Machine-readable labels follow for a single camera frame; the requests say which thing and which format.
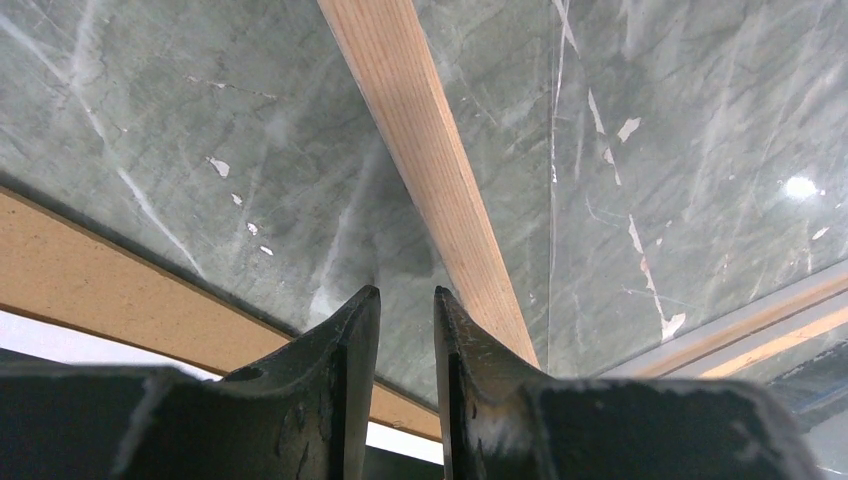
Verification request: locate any wooden picture frame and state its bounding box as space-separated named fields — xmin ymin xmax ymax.
xmin=320 ymin=1 xmax=847 ymax=378

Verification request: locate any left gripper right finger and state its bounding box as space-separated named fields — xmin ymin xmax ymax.
xmin=433 ymin=287 xmax=822 ymax=479

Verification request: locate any clear acrylic sheet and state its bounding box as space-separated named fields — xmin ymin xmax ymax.
xmin=546 ymin=1 xmax=847 ymax=377

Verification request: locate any brown backing board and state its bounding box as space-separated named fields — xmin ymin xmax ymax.
xmin=0 ymin=186 xmax=444 ymax=444

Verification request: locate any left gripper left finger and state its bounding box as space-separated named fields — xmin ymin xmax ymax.
xmin=1 ymin=286 xmax=380 ymax=479

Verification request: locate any glossy photo print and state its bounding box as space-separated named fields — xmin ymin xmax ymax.
xmin=1 ymin=311 xmax=443 ymax=479

